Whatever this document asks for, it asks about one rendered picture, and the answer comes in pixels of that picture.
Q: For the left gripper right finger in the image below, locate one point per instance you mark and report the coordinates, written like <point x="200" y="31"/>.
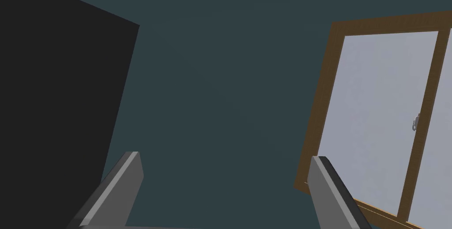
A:
<point x="332" y="200"/>

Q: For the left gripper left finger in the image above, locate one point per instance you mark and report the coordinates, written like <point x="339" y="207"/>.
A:
<point x="116" y="193"/>

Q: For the brown wooden framed window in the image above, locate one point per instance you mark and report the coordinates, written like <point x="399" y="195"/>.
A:
<point x="381" y="109"/>

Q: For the black cabinet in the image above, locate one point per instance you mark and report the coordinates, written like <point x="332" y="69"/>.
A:
<point x="56" y="98"/>

